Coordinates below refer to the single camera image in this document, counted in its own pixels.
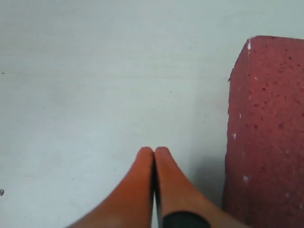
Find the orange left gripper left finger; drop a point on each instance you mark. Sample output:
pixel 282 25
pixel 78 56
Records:
pixel 130 204

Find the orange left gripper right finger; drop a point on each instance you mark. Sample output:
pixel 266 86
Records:
pixel 179 203

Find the red brick bottom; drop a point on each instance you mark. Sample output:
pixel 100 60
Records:
pixel 264 163

